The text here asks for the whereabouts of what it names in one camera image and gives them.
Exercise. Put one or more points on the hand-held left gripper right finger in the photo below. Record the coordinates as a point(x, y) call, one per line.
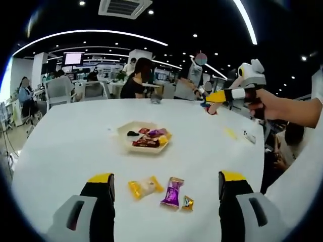
point(232, 216)

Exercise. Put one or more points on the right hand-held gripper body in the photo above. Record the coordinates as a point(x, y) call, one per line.
point(255, 75)

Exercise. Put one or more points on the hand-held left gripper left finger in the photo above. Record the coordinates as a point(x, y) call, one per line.
point(101, 216)

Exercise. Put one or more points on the small gold candy packet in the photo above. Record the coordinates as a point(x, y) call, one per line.
point(187, 203)

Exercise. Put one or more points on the small yellow snack packet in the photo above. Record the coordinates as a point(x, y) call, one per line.
point(146, 187)

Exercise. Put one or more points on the long purple snack packet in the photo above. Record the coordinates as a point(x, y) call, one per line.
point(172, 194)

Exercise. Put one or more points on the beige hexagonal container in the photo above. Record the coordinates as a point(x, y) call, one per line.
point(141, 150)

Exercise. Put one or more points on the pile of snack packets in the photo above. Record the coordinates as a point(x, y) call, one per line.
point(149, 142)

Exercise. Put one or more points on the small black object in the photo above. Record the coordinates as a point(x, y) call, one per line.
point(132, 133)

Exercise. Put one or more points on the person's right hand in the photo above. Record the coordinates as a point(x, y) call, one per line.
point(270, 106)

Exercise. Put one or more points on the blue table mat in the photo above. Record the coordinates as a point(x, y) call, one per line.
point(205, 104)

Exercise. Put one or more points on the small white device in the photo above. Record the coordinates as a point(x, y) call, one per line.
point(249, 138)

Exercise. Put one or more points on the straight ceiling light strip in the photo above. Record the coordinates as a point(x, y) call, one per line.
point(248, 22)

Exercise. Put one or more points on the green potted plant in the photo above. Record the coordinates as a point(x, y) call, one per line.
point(121, 76)

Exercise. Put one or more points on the round ceiling spotlights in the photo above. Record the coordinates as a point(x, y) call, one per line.
point(150, 11)

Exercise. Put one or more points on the white office chair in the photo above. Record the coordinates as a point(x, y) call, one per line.
point(94, 90)
point(58, 90)

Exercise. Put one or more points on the ceiling air conditioner vent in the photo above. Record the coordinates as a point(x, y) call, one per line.
point(125, 7)

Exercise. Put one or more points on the curved ceiling light strip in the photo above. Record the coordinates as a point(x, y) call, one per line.
point(88, 30)

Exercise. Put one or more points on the bright hanging monitor screen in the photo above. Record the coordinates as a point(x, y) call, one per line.
point(73, 58)

